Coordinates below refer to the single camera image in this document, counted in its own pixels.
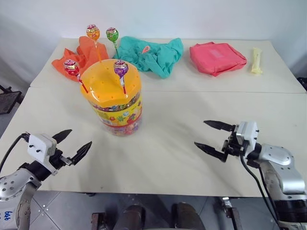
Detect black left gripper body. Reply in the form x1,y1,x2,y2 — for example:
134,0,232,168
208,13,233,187
48,143,74,171

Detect lollipop jar with yellow lid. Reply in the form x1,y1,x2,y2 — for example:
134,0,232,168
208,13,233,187
80,58,143,138

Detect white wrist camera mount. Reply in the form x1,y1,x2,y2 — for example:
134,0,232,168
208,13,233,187
26,133,59,177
235,121,260,157

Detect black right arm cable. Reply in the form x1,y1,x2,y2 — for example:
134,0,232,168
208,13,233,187
239,153,282,230

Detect pale yellow packet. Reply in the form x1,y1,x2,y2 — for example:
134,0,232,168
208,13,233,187
249,47,264,75

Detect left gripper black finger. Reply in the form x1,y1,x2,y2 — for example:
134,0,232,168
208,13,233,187
70,141,93,166
52,129,73,145

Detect teal cloth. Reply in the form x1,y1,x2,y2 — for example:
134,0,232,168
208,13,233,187
112,35,185,80

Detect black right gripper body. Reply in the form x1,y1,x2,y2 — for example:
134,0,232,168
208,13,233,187
222,124,246,158

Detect red wrapped lollipop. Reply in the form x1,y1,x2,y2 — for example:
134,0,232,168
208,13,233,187
63,58,88,94

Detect dark rounded shape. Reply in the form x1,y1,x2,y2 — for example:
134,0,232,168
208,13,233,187
121,204,146,230
171,202,205,230

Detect brown table frame leg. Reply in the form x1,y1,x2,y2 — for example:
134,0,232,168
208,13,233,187
90,211,106,230

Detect orange cloth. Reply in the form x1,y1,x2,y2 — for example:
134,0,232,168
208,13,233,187
51,35,110,83

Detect pink fabric bag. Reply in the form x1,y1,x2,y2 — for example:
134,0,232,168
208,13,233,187
189,41,248,77

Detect orange wrapped lollipop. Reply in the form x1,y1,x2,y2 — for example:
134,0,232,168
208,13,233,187
86,23,102,63

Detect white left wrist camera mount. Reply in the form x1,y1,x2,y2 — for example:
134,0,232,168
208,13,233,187
26,133,59,177

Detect green wrapped lollipop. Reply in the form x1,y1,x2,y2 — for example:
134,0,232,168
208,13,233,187
106,27,120,58

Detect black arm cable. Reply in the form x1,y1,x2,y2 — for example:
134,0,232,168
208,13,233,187
239,153,282,230
0,132,31,173

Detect purple wrapped lollipop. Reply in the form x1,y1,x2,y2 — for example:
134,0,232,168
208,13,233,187
113,59,128,95

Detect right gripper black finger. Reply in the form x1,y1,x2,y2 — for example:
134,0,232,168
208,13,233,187
194,141,228,163
203,120,237,132

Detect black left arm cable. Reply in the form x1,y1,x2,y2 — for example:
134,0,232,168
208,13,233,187
0,132,31,173

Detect metal table frame bracket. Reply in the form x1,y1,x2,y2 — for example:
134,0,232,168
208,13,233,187
221,196,241,230

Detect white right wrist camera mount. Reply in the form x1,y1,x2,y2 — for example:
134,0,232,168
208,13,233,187
235,121,260,157

